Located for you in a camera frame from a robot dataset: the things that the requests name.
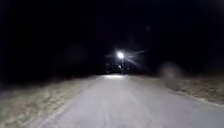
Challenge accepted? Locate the street lamp on pole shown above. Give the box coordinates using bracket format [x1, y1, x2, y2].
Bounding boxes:
[116, 50, 126, 75]

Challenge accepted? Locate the grey asphalt path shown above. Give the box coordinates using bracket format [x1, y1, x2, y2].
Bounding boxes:
[35, 73, 224, 128]

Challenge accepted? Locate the dry grass verge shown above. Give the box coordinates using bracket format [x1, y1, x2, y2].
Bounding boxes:
[0, 77, 98, 128]
[132, 74, 224, 107]

